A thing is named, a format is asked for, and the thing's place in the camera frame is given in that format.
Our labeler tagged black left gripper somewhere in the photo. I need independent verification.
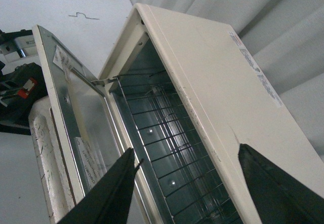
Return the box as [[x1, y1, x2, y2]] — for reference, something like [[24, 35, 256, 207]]
[[1, 63, 48, 135]]

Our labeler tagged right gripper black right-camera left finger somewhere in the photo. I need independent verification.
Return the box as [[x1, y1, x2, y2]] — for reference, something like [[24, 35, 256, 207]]
[[59, 148, 144, 223]]

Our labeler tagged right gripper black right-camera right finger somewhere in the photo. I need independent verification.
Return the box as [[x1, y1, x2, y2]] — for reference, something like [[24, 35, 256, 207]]
[[238, 144, 323, 223]]

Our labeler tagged cream oven door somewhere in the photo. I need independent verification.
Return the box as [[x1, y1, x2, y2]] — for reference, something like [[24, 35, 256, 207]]
[[29, 25, 131, 223]]

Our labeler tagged cream toaster oven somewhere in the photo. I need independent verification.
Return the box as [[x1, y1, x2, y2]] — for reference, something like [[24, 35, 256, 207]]
[[100, 4, 323, 223]]

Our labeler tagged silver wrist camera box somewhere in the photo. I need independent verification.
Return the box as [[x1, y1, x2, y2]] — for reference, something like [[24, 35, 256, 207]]
[[1, 29, 37, 63]]

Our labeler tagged metal wire oven rack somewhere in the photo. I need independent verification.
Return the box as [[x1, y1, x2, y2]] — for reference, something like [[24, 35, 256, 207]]
[[113, 72, 241, 223]]

